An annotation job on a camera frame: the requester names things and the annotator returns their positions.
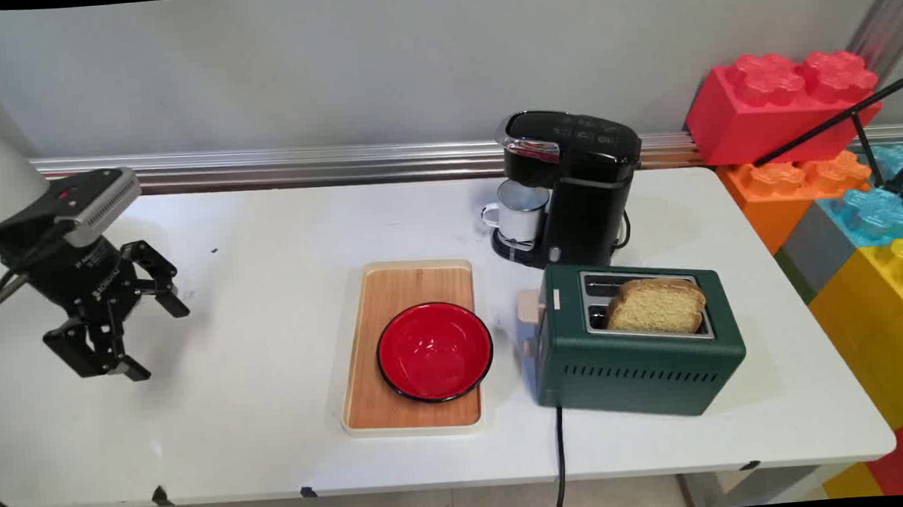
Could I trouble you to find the light blue foam block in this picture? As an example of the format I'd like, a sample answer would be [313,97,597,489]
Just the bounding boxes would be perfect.
[814,142,903,251]

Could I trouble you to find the black tripod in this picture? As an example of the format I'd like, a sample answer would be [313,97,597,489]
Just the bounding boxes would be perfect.
[747,69,903,208]

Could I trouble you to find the black coffee maker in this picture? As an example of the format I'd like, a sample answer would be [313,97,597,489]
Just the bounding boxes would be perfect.
[482,103,649,274]

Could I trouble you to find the aluminium corner post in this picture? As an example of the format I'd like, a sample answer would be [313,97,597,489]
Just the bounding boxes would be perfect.
[844,0,903,89]

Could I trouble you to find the large yellow foam block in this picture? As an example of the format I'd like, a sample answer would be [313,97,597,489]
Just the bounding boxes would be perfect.
[804,238,903,475]

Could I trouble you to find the toasted bread slice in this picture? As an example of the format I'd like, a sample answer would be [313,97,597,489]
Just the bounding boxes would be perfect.
[603,274,709,340]

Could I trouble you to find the black toaster power cord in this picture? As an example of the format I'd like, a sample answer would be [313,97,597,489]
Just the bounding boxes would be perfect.
[547,406,570,507]

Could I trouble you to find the red bowl with black rim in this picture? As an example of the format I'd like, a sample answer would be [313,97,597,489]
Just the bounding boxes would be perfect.
[374,298,497,407]

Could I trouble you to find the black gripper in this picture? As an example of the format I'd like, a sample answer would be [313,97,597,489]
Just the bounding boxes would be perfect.
[0,214,195,391]

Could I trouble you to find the wooden tray with cream rim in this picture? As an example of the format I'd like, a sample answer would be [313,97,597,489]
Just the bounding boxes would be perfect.
[332,256,487,441]

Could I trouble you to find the white table leg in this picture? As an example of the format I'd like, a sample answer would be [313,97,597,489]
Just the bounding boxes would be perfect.
[678,462,855,507]

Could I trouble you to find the white enamel mug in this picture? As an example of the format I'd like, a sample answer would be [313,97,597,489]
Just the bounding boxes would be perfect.
[480,178,553,246]

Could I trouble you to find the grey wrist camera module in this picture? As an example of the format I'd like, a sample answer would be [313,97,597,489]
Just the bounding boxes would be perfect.
[45,166,145,250]

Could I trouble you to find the orange foam block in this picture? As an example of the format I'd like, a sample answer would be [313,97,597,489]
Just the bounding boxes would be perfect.
[716,148,878,258]

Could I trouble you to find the aluminium wall rail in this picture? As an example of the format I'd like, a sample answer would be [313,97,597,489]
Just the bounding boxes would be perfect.
[31,106,903,207]

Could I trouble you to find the dark green toaster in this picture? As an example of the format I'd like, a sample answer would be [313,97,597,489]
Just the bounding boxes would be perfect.
[513,252,750,427]

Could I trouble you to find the large red foam block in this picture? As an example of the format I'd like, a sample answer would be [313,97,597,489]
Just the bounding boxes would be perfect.
[681,46,885,169]

